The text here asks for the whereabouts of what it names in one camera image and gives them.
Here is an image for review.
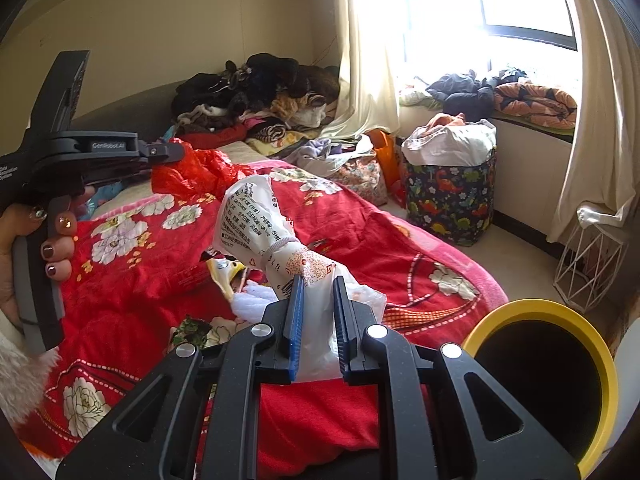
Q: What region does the yellow rimmed black bin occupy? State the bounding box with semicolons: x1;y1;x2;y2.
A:
462;299;621;480

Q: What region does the red floral blanket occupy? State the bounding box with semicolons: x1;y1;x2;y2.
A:
15;159;509;480

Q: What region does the white foam net bundle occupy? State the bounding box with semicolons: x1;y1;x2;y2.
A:
232;280;287;324

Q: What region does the white printed plastic bag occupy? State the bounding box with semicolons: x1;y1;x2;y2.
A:
212;169;389;386

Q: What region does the person's left hand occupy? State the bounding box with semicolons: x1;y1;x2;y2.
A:
0;185;96;332

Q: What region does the yellow and white packet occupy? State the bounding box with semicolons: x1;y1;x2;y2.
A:
202;255;249;304

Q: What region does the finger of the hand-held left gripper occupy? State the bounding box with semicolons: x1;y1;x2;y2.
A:
136;140;184;167

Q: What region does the orange bag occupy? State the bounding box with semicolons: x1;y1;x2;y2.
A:
367;129;404;190

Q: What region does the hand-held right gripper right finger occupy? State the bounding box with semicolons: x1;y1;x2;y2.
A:
332;277;584;480

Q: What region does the white wire stool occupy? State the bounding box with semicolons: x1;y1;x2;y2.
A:
552;204;632;314

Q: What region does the cream curtain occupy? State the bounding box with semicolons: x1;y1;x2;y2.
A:
545;0;640;247
319;0;417;142

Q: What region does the red plastic bag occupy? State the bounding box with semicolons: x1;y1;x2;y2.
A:
150;137;242;202

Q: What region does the orange patterned quilt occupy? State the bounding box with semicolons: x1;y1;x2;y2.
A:
492;78;579;129

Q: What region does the light purple cloth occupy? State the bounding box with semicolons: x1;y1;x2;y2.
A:
287;135;375;177

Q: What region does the grey bed headboard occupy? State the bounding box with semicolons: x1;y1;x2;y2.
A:
64;80;187;137

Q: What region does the dark blue jacket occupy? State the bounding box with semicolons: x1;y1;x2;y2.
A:
427;72;497;122

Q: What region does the pile of dark clothes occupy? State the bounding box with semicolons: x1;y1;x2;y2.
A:
170;52;347;157

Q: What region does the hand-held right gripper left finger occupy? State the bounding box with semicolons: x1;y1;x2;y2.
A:
56;274;306;480

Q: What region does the floral fabric bag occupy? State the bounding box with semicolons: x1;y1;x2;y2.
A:
330;152;389;207

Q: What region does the dinosaur print fabric basket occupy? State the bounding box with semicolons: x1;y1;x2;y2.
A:
402;144;499;249

